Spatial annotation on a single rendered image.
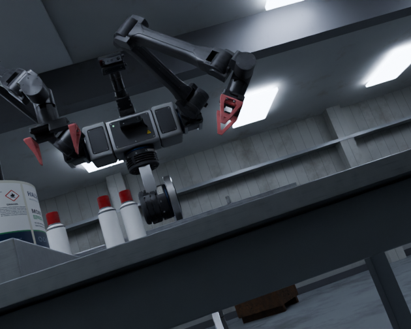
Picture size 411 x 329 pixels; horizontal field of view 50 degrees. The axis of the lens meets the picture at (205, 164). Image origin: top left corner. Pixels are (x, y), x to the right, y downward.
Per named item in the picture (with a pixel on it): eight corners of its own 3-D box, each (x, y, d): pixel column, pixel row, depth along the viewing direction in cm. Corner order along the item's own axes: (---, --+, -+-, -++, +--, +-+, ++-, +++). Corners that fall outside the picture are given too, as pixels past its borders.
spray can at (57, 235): (57, 289, 115) (39, 214, 120) (62, 289, 120) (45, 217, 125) (77, 282, 116) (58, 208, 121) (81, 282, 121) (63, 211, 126)
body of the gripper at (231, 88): (222, 94, 127) (230, 72, 128) (218, 107, 136) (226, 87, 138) (243, 102, 126) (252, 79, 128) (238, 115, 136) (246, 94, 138)
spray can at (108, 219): (111, 271, 117) (91, 198, 122) (114, 271, 122) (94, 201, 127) (130, 264, 117) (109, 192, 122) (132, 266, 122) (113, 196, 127)
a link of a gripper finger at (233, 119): (210, 125, 129) (221, 96, 132) (208, 132, 136) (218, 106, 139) (231, 133, 129) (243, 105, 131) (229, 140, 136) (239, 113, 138)
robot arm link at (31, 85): (31, 72, 127) (10, 94, 125) (16, 52, 116) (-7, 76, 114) (64, 95, 126) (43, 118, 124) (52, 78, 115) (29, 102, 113)
